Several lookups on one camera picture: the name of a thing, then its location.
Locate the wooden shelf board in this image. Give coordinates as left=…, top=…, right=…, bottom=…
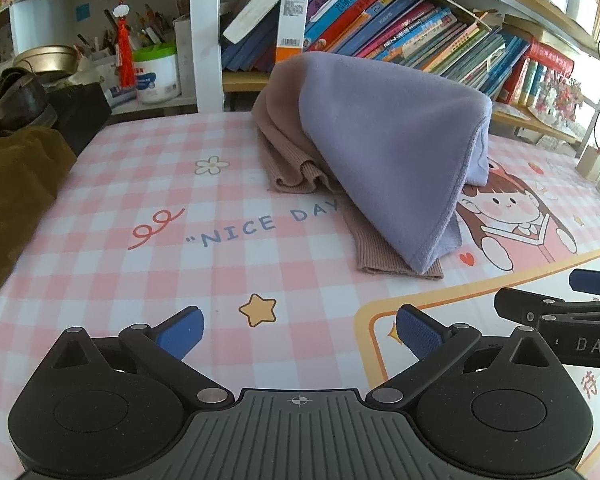
left=222, top=67, right=583, bottom=146

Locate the red tassel ornament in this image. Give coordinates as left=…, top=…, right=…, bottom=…
left=112, top=0, right=137, bottom=89

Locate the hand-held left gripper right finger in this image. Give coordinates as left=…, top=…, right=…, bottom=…
left=365, top=304, right=556, bottom=411

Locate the brown leather shoe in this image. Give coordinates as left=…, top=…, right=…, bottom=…
left=0, top=67, right=58, bottom=136

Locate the tall orange and white box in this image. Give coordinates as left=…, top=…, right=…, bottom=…
left=275, top=0, right=309, bottom=64

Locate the white shelf post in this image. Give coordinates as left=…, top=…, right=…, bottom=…
left=189, top=0, right=226, bottom=113

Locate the colourful flower ornament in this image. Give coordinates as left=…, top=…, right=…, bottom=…
left=530, top=67, right=591, bottom=131

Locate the row of colourful books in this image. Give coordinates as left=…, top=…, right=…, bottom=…
left=222, top=0, right=576, bottom=108

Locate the pink checked printed table mat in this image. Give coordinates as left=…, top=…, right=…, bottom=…
left=0, top=110, right=600, bottom=480

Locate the bunch of pencils and pens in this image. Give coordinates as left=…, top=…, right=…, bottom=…
left=77, top=2, right=176, bottom=61

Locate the thick white-edged book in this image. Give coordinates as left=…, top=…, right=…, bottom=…
left=222, top=0, right=313, bottom=45

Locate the white tub with green lid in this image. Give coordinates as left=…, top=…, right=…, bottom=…
left=132, top=42, right=182, bottom=106

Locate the purple and tan sweater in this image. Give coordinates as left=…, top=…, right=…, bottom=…
left=251, top=52, right=494, bottom=281

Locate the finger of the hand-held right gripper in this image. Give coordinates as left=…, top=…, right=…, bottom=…
left=494, top=287, right=600, bottom=323
left=569, top=269, right=600, bottom=295

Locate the black cloth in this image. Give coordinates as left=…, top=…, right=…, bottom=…
left=47, top=82, right=113, bottom=156

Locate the wooden pen holder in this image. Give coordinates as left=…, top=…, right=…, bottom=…
left=575, top=144, right=600, bottom=181

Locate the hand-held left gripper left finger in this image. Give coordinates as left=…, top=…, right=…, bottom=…
left=50, top=306, right=233, bottom=411

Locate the brown corduroy cloth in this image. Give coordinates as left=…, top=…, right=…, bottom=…
left=0, top=127, right=78, bottom=313

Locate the brass bowl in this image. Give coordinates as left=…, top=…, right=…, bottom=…
left=12, top=45, right=81, bottom=75

